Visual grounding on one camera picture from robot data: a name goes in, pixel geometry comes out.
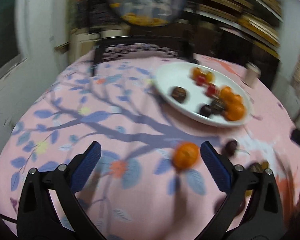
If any small dark plum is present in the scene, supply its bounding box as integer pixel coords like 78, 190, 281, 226
199, 105, 212, 118

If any pink floral tablecloth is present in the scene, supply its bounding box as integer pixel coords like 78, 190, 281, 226
0, 53, 300, 239

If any large dark red plum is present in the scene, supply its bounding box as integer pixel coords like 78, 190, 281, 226
213, 196, 246, 217

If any round deer picture screen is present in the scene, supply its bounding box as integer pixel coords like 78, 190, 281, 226
90, 0, 198, 66

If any beige drink can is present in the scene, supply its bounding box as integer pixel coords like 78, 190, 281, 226
243, 62, 261, 88

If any dark passion fruit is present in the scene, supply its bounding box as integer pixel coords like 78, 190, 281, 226
210, 99, 226, 115

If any orange tangerine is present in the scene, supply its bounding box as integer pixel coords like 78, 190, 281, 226
172, 141, 199, 171
218, 86, 234, 101

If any brown wrinkled passion fruit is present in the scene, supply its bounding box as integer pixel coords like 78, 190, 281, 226
171, 87, 187, 103

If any yellow round fruit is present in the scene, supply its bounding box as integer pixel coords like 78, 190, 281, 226
204, 72, 215, 84

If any orange tangerine back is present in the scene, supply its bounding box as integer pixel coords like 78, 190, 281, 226
218, 86, 234, 101

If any large yellow orange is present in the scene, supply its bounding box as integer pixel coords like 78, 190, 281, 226
191, 67, 202, 80

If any small dark fruit behind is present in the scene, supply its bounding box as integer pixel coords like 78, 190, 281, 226
248, 161, 269, 173

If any white oval plate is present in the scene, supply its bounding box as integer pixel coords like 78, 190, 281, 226
154, 62, 254, 128

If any orange mandarin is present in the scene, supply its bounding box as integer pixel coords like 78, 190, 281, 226
223, 102, 245, 121

